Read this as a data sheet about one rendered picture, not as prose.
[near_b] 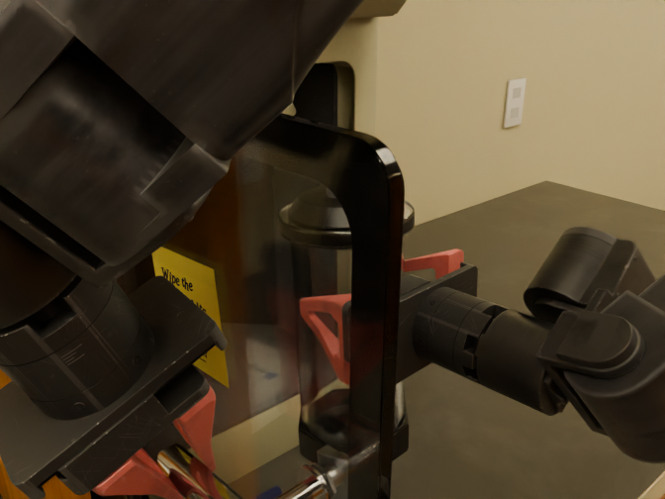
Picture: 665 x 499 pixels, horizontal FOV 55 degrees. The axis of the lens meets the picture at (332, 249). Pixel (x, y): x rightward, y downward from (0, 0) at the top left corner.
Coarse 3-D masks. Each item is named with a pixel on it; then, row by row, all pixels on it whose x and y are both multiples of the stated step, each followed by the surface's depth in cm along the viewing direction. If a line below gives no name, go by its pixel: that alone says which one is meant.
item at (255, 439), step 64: (320, 128) 26; (256, 192) 30; (320, 192) 26; (384, 192) 24; (192, 256) 37; (256, 256) 32; (320, 256) 28; (384, 256) 25; (256, 320) 33; (320, 320) 29; (384, 320) 26; (256, 384) 35; (320, 384) 30; (384, 384) 27; (256, 448) 37; (320, 448) 32; (384, 448) 28
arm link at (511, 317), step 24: (504, 312) 43; (552, 312) 43; (576, 312) 41; (480, 336) 42; (504, 336) 41; (528, 336) 41; (480, 360) 42; (504, 360) 41; (528, 360) 40; (504, 384) 41; (528, 384) 40; (552, 384) 39; (552, 408) 41
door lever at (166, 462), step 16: (176, 448) 36; (160, 464) 35; (176, 464) 35; (192, 464) 34; (304, 464) 33; (176, 480) 34; (192, 480) 33; (208, 480) 33; (304, 480) 33; (320, 480) 32; (192, 496) 33; (208, 496) 32; (224, 496) 32; (240, 496) 32; (288, 496) 32; (304, 496) 32; (320, 496) 33
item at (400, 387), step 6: (408, 204) 53; (408, 210) 51; (414, 210) 51; (408, 216) 50; (402, 246) 51; (402, 252) 52; (402, 258) 52; (402, 264) 52; (402, 270) 52; (402, 276) 52; (396, 384) 55; (402, 384) 56; (396, 390) 55; (402, 390) 56; (396, 396) 55; (402, 396) 56; (396, 402) 55; (402, 402) 57; (396, 408) 56; (402, 408) 57; (396, 414) 56; (402, 414) 57; (396, 420) 56; (402, 420) 57; (396, 426) 56
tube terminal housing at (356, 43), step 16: (352, 32) 61; (368, 32) 62; (336, 48) 60; (352, 48) 62; (368, 48) 63; (336, 64) 64; (352, 64) 62; (368, 64) 64; (352, 80) 67; (368, 80) 64; (352, 96) 67; (368, 96) 65; (352, 112) 68; (368, 112) 66; (352, 128) 69; (368, 128) 66; (112, 496) 63
